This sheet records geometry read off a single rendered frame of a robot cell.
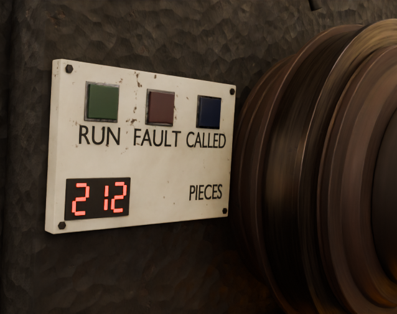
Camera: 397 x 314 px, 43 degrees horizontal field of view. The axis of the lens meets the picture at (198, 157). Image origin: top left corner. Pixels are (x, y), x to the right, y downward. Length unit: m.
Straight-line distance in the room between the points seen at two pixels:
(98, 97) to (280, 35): 0.35
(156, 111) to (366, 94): 0.26
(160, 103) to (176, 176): 0.09
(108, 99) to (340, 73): 0.28
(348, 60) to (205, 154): 0.21
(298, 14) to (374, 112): 0.26
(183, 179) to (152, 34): 0.18
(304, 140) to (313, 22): 0.32
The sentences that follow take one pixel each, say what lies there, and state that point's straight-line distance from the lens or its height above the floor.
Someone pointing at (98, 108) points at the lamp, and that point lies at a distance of 0.55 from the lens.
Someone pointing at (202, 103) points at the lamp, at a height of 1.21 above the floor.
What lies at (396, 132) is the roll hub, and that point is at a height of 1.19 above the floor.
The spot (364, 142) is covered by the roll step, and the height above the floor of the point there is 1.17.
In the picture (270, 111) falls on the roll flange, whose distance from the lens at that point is 0.65.
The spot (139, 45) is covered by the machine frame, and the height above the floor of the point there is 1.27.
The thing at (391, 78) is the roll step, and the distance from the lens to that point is 0.70.
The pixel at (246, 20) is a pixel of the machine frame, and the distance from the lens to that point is 0.75.
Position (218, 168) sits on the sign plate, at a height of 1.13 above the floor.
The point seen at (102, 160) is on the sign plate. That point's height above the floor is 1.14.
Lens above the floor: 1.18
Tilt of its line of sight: 3 degrees down
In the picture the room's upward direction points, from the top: 3 degrees clockwise
